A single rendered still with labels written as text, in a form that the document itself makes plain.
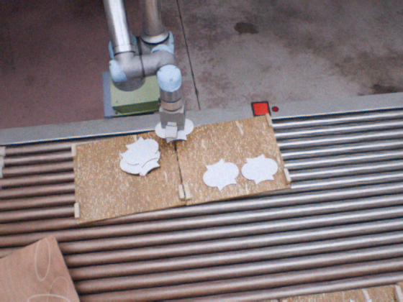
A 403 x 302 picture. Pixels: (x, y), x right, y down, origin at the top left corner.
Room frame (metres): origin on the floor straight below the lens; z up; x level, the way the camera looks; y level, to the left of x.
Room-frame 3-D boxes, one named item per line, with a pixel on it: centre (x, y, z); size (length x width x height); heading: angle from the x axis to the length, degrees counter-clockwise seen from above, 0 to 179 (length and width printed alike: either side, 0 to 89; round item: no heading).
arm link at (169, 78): (0.91, 0.11, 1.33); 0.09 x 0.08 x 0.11; 13
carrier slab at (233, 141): (0.86, -0.11, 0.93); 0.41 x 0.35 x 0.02; 100
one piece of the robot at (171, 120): (0.88, 0.11, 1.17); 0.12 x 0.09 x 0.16; 175
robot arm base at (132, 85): (1.27, 0.33, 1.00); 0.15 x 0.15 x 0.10
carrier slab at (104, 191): (0.79, 0.30, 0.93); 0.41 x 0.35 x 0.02; 102
